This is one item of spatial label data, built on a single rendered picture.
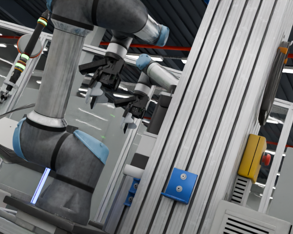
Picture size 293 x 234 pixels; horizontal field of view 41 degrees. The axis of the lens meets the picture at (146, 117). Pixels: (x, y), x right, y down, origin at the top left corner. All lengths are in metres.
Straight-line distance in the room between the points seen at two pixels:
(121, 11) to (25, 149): 0.46
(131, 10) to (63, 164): 0.45
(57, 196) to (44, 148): 0.14
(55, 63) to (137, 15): 0.25
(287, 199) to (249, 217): 2.64
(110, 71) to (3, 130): 1.01
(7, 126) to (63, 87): 1.27
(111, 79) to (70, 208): 0.58
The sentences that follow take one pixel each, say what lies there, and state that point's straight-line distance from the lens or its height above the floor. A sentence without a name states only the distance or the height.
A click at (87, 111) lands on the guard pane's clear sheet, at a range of 2.54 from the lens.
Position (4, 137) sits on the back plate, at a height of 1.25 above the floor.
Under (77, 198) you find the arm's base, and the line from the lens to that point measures 1.06.
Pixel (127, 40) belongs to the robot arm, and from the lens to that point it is 1.52.
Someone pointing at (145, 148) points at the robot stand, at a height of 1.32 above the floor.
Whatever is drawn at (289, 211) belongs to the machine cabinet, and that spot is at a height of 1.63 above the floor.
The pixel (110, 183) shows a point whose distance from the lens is 2.36.
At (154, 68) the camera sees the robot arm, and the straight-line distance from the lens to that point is 1.77.
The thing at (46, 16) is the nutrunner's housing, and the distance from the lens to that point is 2.02.
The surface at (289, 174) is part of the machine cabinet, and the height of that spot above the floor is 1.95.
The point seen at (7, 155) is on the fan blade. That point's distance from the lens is 1.74.
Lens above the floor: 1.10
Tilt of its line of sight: 14 degrees up
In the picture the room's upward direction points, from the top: 22 degrees clockwise
